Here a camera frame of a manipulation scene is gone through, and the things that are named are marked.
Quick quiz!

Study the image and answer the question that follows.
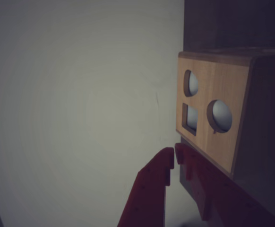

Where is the wooden shape sorter box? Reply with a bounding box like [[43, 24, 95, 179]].
[[176, 48, 275, 183]]

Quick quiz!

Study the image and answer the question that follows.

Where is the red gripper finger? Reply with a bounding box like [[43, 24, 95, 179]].
[[174, 142, 275, 227], [117, 147, 175, 227]]

